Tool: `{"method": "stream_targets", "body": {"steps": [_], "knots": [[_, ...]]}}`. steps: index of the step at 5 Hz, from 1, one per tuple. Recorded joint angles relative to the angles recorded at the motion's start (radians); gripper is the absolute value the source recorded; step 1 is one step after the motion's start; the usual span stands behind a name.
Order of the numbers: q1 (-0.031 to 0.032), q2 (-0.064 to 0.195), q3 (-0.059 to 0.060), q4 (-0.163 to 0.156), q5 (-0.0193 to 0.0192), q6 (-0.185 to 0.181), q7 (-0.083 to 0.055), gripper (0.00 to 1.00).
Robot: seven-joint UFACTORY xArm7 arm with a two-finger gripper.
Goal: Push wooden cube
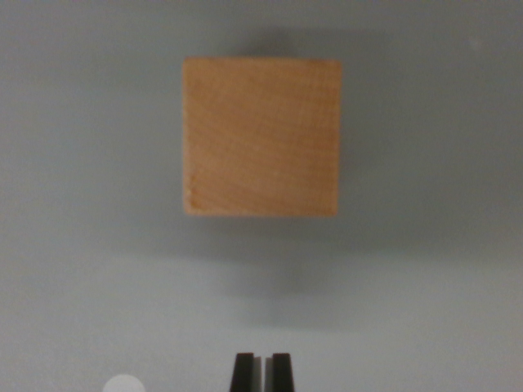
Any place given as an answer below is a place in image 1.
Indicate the gray plastic tray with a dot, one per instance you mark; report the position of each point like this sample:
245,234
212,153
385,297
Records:
81,163

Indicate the wooden cube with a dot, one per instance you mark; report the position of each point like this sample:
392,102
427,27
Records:
261,136

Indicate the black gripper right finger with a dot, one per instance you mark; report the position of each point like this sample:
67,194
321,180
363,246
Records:
282,373

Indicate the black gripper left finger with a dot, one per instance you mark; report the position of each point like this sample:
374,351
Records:
244,373

